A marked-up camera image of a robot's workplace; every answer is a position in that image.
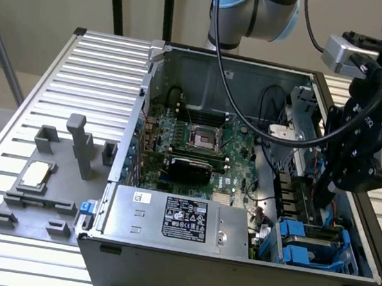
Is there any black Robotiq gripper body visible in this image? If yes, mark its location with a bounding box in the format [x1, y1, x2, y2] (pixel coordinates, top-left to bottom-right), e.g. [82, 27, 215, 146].
[330, 39, 382, 196]

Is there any blue disk bay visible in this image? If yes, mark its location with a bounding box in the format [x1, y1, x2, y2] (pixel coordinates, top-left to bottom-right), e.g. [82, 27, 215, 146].
[255, 213, 365, 277]

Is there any silver drive cage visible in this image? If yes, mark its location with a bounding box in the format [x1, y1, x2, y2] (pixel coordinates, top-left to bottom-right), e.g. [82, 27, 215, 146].
[262, 82, 326, 182]

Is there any green motherboard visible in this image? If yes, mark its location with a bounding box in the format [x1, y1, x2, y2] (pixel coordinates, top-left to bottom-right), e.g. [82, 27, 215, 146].
[134, 101, 269, 212]

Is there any silver chipset heat sink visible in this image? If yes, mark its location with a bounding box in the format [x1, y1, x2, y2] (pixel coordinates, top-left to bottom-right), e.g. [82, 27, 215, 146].
[209, 190, 235, 207]

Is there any CPU socket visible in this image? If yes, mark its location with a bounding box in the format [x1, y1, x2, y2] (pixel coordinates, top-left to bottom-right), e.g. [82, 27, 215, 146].
[185, 123, 224, 154]

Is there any black graphics card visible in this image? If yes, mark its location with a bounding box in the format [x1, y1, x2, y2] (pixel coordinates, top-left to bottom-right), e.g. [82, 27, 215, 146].
[163, 152, 216, 189]

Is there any black open PC case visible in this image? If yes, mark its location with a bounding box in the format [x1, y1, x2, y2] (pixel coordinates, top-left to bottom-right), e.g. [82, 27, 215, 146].
[71, 33, 382, 286]

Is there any silver power supply unit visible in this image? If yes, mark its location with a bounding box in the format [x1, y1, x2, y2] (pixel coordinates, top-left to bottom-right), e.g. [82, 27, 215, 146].
[99, 183, 257, 262]

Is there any black tripod leg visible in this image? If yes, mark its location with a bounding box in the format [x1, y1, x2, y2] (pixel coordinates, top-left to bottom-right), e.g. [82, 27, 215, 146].
[99, 0, 128, 37]
[157, 0, 177, 43]

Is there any blue case latch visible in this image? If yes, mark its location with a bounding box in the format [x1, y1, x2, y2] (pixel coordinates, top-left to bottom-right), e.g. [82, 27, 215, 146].
[75, 197, 98, 232]

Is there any grey parts rack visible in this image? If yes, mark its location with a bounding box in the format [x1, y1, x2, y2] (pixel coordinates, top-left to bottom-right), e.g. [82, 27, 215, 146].
[0, 104, 122, 249]

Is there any silver CPU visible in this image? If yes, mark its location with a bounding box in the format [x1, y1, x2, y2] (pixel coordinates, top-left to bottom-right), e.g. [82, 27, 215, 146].
[17, 159, 54, 192]

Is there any grey metal pole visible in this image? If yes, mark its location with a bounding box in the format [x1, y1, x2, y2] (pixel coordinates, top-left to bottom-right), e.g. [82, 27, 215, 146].
[0, 0, 37, 108]

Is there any thick black camera cable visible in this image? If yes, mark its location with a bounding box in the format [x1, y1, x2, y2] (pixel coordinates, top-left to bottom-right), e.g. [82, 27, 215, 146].
[197, 0, 382, 159]

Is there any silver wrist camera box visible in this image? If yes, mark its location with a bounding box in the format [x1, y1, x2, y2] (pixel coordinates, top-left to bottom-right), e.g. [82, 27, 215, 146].
[319, 33, 382, 82]

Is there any thin black cable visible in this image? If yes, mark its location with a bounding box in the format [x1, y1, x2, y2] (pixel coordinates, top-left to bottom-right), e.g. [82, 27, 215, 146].
[297, 0, 332, 54]

